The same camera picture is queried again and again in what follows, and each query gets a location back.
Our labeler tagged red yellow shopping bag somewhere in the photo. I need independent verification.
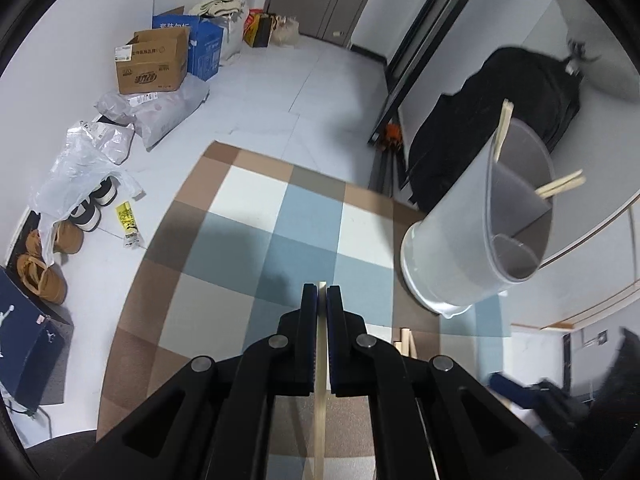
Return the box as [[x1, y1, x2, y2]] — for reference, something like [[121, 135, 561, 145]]
[[243, 9, 274, 48]]

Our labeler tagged checkered table mat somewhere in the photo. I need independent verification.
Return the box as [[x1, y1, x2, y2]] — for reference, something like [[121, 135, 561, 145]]
[[95, 140, 514, 480]]

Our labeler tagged chopstick in holder rear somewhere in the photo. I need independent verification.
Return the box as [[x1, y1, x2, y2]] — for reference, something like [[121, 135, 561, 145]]
[[494, 100, 514, 162]]

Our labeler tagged brown shoe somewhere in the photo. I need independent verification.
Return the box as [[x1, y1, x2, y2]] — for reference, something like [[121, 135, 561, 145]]
[[16, 254, 67, 304]]

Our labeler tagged wooden chopstick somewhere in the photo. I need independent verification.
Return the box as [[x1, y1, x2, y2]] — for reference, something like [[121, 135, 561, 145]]
[[394, 327, 418, 359], [314, 282, 329, 480]]

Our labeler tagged white plastic bag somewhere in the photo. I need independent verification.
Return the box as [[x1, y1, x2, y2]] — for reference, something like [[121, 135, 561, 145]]
[[30, 120, 143, 221]]

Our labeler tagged brown cardboard box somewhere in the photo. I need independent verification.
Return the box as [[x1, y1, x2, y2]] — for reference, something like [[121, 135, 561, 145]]
[[114, 27, 190, 94]]

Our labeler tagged blue cardboard box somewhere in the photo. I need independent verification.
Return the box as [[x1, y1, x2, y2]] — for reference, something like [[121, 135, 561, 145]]
[[152, 13, 224, 81]]

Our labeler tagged cream cloth bundle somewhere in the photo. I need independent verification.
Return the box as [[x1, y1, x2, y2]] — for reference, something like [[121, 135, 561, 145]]
[[188, 0, 250, 65]]

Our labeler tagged black backpack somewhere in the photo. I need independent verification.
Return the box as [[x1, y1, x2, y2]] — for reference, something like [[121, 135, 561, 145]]
[[406, 47, 584, 212]]

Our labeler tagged navy jordan shoe box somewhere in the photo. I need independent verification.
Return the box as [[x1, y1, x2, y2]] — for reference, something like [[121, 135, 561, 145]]
[[0, 269, 65, 411]]

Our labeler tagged black tripod stand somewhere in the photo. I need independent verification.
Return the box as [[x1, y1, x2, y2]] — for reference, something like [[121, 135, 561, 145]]
[[368, 0, 470, 145]]

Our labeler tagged grey utensil holder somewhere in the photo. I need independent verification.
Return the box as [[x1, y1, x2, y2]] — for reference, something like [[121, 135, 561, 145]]
[[400, 119, 554, 318]]

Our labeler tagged wooden chopstick on mat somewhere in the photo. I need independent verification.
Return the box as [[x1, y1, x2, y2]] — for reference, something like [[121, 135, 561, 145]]
[[394, 327, 418, 359]]

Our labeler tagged chopstick in holder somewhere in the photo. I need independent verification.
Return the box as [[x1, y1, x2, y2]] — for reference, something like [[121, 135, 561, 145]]
[[494, 100, 514, 162], [536, 176, 586, 200], [536, 170, 586, 198]]

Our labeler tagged grey mailer bag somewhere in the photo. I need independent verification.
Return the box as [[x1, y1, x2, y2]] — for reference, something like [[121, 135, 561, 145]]
[[94, 74, 209, 152]]

